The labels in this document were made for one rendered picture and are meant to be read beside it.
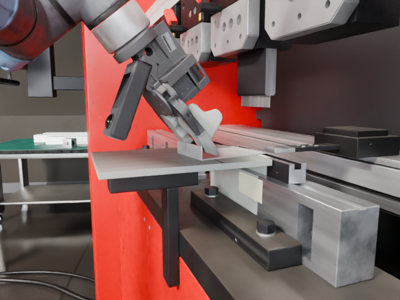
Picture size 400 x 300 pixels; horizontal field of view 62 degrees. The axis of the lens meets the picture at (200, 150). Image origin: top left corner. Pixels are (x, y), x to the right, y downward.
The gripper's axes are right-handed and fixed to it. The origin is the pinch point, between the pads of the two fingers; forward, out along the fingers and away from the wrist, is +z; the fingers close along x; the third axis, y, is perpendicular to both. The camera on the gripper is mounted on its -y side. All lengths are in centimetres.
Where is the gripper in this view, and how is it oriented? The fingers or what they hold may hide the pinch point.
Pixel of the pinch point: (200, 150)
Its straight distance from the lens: 55.9
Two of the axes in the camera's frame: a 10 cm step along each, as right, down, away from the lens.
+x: -5.0, -1.3, 8.6
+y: 6.7, -6.9, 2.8
